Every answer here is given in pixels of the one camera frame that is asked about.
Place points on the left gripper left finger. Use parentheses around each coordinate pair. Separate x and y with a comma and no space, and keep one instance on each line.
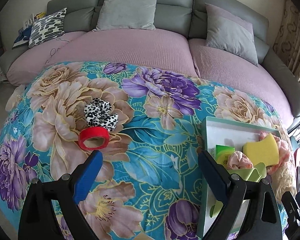
(38,219)

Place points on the white tray teal rim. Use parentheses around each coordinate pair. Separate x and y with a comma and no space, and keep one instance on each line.
(216,131)

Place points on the cream lace scrunchie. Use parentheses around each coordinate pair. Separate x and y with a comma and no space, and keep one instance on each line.
(284,180)

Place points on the red tape roll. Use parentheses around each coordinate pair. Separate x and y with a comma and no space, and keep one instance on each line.
(93,138)

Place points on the gray pink throw pillow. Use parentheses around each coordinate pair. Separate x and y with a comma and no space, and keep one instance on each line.
(230,33)

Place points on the beige patterned curtain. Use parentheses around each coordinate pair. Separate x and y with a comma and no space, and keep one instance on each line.
(287,43)

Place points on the gray sofa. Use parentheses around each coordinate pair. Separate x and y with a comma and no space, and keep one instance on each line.
(189,18)

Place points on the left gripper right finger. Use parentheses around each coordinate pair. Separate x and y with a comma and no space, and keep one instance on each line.
(262,218)

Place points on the floral blue blanket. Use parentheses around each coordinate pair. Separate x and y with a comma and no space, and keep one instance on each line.
(150,185)

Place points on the black white patterned pillow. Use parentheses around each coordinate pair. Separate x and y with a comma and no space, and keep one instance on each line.
(47,28)

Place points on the green yellow scouring sponge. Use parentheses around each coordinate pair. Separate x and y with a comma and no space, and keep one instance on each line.
(265,151)

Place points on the green tissue pack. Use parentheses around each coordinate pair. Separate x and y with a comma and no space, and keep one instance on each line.
(222,154)

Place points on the leopard print scrunchie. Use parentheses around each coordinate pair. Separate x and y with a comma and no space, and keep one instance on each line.
(98,114)

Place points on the pink sofa cover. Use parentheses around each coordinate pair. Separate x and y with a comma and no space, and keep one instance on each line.
(152,48)

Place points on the blue cushion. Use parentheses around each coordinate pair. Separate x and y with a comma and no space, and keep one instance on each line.
(23,38)

